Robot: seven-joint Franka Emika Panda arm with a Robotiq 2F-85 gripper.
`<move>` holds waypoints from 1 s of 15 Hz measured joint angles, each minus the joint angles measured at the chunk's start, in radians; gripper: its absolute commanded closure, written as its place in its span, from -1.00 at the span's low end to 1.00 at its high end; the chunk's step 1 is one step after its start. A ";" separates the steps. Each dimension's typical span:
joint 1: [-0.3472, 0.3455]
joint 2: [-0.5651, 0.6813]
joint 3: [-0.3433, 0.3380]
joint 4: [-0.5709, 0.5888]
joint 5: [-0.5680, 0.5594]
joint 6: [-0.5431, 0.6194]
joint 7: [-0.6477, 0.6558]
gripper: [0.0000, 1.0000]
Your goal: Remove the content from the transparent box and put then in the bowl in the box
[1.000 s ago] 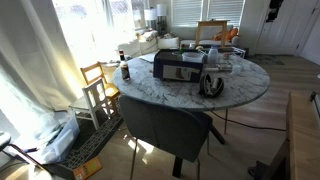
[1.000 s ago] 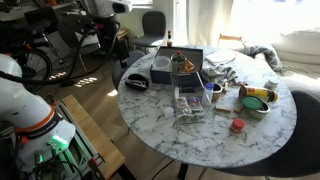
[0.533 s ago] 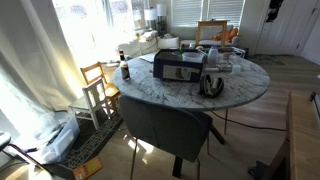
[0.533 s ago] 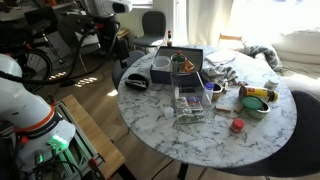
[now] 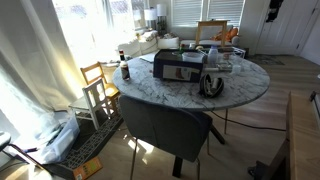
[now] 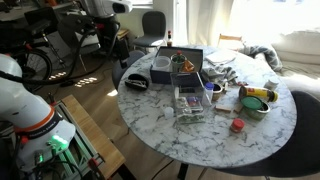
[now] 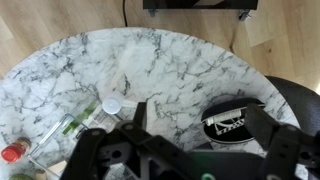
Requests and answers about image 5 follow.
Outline white curtain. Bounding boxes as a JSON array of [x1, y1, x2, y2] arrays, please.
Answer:
[[0, 0, 88, 161]]

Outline clear bottle blue cap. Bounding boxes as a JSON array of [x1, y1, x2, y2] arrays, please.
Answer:
[[207, 45, 219, 68]]

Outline white sofa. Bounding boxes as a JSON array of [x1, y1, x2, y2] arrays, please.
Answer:
[[116, 29, 181, 60]]

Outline white door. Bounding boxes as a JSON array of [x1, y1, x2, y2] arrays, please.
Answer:
[[254, 0, 320, 56]]

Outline gray stool dark legs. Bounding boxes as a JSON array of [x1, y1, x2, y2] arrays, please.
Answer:
[[0, 131, 45, 171]]

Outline small white wooden chair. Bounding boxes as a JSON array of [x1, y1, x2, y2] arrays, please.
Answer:
[[68, 78, 113, 131]]

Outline dark doormat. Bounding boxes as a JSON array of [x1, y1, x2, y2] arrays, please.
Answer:
[[248, 54, 285, 67]]

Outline gray upholstered chair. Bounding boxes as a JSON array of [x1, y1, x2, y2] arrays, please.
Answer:
[[118, 94, 214, 180]]

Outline navy cardboard box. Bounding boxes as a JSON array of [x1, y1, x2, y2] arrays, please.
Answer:
[[152, 48, 206, 83]]

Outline transparent plastic box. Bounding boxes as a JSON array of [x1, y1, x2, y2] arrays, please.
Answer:
[[203, 52, 246, 75]]

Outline wooden workbench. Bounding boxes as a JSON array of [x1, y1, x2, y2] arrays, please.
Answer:
[[248, 91, 320, 180]]

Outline white wire basket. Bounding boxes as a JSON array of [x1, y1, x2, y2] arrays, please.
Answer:
[[232, 46, 248, 60]]

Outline light wooden stool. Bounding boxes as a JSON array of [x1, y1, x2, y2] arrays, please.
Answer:
[[194, 19, 231, 46]]

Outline white table lamp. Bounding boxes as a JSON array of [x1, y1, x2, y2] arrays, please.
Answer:
[[156, 3, 168, 34], [143, 8, 158, 31]]

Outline white window blinds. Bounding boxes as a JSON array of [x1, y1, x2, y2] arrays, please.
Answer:
[[171, 0, 246, 28]]

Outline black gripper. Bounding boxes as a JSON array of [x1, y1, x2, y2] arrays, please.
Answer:
[[265, 0, 285, 24]]

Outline dark sauce bottle red cap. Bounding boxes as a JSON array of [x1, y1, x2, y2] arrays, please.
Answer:
[[118, 49, 131, 82]]

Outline black table pedestal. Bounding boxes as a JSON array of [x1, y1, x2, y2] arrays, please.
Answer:
[[171, 111, 227, 179]]

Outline clear plastic storage bin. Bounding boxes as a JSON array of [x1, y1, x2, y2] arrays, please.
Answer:
[[19, 111, 81, 166]]

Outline dark patterned mat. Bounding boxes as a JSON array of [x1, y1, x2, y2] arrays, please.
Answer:
[[43, 109, 125, 180]]

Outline orange cardboard box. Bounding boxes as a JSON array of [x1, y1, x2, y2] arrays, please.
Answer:
[[72, 156, 104, 180]]

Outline black floor cable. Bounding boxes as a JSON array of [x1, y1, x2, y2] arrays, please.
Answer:
[[209, 110, 287, 133]]

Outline orange pillow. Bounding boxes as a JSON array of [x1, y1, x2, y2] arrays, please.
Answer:
[[213, 27, 240, 43]]

